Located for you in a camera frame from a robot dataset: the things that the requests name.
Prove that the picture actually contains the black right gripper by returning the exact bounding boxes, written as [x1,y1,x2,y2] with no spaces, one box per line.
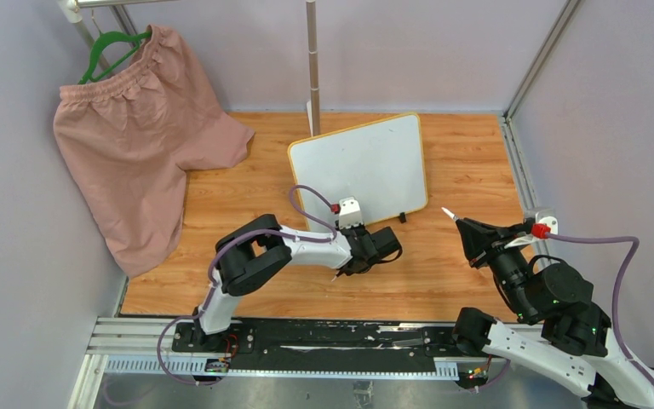
[455,216,536,320]

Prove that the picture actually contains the yellow framed whiteboard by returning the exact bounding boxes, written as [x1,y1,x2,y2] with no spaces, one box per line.
[287,112,428,225]

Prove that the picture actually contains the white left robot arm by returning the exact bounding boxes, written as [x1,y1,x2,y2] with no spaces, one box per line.
[192,214,403,352]

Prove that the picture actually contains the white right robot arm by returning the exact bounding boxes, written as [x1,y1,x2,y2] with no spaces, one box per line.
[451,216,654,408]

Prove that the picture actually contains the metal stand pole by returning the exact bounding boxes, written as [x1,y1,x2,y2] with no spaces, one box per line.
[305,0,321,136]

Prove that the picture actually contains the pink cloth shorts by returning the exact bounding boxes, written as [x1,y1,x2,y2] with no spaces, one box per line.
[53,25,254,278]

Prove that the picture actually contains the green clothes hanger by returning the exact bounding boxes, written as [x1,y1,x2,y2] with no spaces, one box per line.
[77,29,153,86]

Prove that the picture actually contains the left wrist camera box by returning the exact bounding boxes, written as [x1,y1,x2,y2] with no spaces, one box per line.
[330,197,364,230]

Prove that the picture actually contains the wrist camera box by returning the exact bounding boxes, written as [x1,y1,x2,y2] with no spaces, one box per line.
[330,197,364,230]
[504,207,559,248]

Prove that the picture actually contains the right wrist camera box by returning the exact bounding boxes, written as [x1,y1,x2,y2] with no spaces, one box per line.
[504,207,559,248]

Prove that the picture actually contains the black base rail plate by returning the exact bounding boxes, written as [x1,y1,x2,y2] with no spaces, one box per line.
[167,318,489,375]

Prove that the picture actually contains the aluminium frame post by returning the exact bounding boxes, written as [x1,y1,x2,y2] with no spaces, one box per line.
[504,0,583,121]

